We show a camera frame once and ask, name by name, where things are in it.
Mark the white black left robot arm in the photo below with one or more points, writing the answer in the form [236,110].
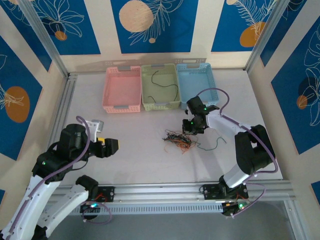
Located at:
[30,200]

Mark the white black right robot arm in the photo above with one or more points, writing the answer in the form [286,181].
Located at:
[252,150]

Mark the blue perforated plastic basket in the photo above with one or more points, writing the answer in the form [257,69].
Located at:
[195,80]

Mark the green perforated plastic basket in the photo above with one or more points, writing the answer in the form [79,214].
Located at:
[165,77]

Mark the pink perforated plastic basket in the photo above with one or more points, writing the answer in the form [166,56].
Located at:
[122,87]

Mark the aluminium table side rail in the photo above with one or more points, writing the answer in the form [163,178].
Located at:
[63,107]

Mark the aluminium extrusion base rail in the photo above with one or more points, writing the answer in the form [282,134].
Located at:
[155,190]

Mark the aluminium frame post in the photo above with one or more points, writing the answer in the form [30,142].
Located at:
[45,37]
[295,220]
[265,32]

